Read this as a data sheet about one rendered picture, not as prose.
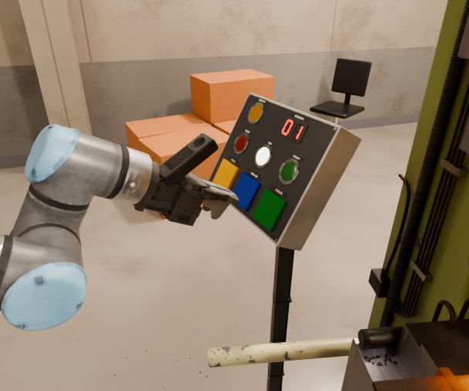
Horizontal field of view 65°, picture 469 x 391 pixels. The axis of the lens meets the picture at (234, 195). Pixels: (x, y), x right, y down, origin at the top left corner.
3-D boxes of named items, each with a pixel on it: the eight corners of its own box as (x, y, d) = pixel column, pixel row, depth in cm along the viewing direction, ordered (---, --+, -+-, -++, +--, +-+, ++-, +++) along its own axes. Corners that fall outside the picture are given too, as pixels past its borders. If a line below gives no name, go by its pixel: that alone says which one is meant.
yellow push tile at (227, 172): (224, 193, 95) (237, 168, 94) (211, 182, 101) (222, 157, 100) (230, 195, 96) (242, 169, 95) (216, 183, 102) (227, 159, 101)
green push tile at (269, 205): (269, 231, 80) (285, 201, 78) (250, 215, 86) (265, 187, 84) (275, 233, 81) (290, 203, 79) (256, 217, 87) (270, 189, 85)
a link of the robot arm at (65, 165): (20, 167, 58) (42, 109, 55) (99, 187, 65) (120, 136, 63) (23, 195, 50) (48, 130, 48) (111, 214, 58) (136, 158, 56)
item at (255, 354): (208, 374, 93) (207, 360, 90) (207, 355, 97) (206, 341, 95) (377, 359, 96) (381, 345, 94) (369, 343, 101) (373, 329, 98)
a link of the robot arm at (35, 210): (-2, 276, 52) (27, 202, 49) (6, 234, 62) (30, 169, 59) (67, 285, 58) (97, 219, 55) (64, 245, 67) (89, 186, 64)
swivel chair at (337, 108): (342, 138, 417) (354, 57, 375) (371, 156, 370) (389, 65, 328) (297, 143, 403) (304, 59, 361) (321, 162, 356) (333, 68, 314)
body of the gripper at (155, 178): (180, 209, 75) (125, 195, 67) (198, 171, 73) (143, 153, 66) (196, 227, 69) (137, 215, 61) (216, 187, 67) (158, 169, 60)
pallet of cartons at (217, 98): (263, 146, 395) (267, 67, 356) (318, 192, 304) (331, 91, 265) (124, 164, 352) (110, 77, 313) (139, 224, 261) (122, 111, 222)
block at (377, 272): (377, 298, 90) (381, 284, 88) (367, 282, 95) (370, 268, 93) (390, 297, 90) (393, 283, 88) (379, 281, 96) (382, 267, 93)
